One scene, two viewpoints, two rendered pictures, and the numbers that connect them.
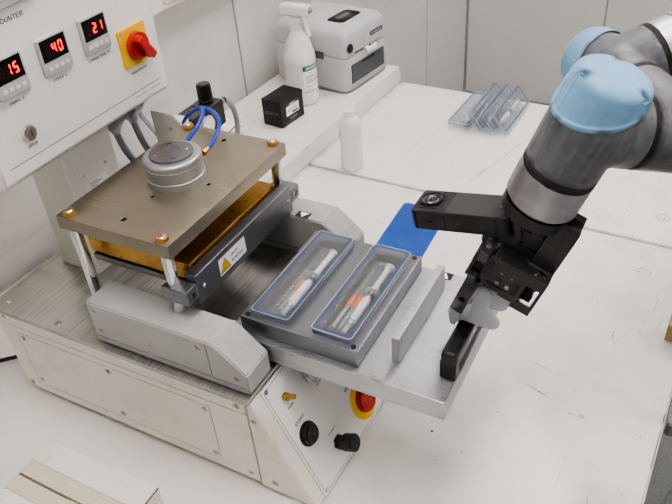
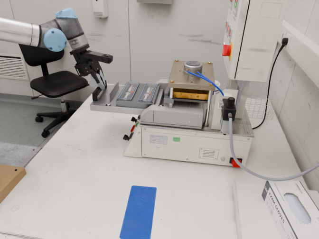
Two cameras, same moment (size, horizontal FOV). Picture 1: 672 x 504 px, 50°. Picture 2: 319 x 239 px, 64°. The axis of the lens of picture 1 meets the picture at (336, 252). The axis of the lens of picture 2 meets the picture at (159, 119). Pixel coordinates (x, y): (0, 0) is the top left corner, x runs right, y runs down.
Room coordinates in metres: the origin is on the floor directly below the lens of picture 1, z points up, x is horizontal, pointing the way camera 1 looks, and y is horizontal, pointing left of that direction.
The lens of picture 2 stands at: (1.74, -0.34, 1.50)
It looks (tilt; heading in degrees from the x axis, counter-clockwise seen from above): 32 degrees down; 156
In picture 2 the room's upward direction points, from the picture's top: 2 degrees clockwise
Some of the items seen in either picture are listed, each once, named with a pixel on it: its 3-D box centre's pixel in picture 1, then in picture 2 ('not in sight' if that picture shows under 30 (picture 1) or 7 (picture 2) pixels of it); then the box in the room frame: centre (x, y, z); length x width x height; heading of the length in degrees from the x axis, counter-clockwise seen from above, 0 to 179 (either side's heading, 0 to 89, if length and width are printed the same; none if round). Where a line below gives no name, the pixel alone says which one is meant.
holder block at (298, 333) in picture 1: (334, 291); (139, 94); (0.73, 0.01, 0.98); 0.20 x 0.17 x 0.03; 149
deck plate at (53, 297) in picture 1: (183, 276); (196, 110); (0.86, 0.23, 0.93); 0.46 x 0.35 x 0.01; 59
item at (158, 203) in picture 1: (171, 181); (199, 79); (0.88, 0.22, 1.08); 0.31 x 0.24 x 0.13; 149
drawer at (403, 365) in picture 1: (367, 308); (129, 96); (0.71, -0.03, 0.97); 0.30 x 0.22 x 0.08; 59
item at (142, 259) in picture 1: (187, 201); (191, 82); (0.85, 0.20, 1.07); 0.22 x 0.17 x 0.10; 149
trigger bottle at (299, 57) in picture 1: (300, 53); not in sight; (1.73, 0.05, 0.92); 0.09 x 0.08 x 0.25; 61
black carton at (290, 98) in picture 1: (283, 106); not in sight; (1.64, 0.10, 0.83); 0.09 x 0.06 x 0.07; 143
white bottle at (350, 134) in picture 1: (350, 139); not in sight; (1.45, -0.06, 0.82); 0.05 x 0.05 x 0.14
